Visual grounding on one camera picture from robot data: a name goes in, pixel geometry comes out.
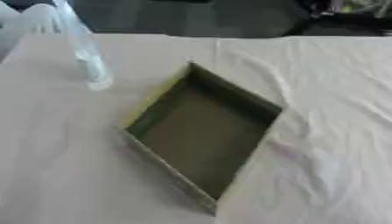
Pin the open cardboard box green inside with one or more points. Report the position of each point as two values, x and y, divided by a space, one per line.
204 134

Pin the clear plastic bottle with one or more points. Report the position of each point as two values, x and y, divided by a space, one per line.
89 58

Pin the dark chair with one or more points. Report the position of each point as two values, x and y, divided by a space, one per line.
342 20

